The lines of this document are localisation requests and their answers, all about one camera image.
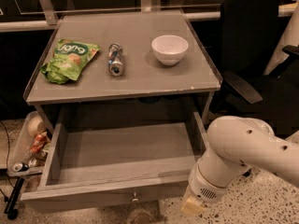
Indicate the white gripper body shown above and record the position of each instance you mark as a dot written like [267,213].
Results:
[204,187]

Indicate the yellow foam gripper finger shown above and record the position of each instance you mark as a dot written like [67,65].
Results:
[191,205]

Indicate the grey top drawer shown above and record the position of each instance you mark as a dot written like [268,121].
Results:
[94,168]

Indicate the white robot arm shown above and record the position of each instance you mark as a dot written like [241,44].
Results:
[234,145]

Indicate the metal top drawer knob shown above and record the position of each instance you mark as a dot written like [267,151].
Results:
[135,199]

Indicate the grey wooden drawer cabinet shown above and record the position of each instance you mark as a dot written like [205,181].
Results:
[143,75]

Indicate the black office chair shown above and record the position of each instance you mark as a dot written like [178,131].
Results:
[249,30]

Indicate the white ceramic bowl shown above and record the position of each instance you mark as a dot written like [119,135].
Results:
[169,49]

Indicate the crushed soda can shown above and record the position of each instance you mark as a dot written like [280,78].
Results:
[115,62]

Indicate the red orange can in bin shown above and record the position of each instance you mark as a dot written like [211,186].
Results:
[38,143]

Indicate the silver can in bin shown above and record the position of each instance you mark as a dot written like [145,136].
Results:
[34,162]

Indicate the clear plastic side bin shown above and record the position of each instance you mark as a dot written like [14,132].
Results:
[21,151]

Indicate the white round object in bin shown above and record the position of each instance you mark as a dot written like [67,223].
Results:
[36,125]

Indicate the dark can in bin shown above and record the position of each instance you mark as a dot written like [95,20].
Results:
[20,167]

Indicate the black stand leg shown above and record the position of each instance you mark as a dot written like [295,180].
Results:
[10,209]

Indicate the green snack bag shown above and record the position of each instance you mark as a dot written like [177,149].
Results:
[68,60]

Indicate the metal railing with brackets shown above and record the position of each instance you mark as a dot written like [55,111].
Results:
[30,15]

